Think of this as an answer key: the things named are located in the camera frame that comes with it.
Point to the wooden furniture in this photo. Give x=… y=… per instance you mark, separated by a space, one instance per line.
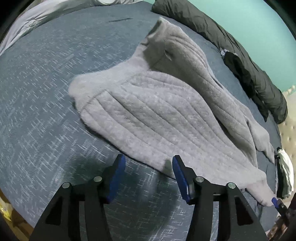
x=20 y=228

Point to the person right hand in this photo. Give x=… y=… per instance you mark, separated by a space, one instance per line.
x=278 y=229

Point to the black garment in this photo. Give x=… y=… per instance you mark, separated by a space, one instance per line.
x=235 y=65

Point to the black folded clothes stack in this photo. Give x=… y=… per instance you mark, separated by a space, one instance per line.
x=279 y=175

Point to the light grey blanket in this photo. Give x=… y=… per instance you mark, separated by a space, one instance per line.
x=44 y=12

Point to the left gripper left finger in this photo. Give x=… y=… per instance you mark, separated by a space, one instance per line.
x=60 y=219

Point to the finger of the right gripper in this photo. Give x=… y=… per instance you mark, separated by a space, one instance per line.
x=274 y=201

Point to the cream tufted headboard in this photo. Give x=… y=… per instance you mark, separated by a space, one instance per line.
x=287 y=151

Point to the dark grey rolled duvet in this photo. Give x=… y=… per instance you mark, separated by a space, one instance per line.
x=187 y=14

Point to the grey quilted sweatshirt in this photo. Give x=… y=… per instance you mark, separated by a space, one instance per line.
x=164 y=101

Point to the blue patterned bed sheet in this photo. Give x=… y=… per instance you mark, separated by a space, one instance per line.
x=43 y=140

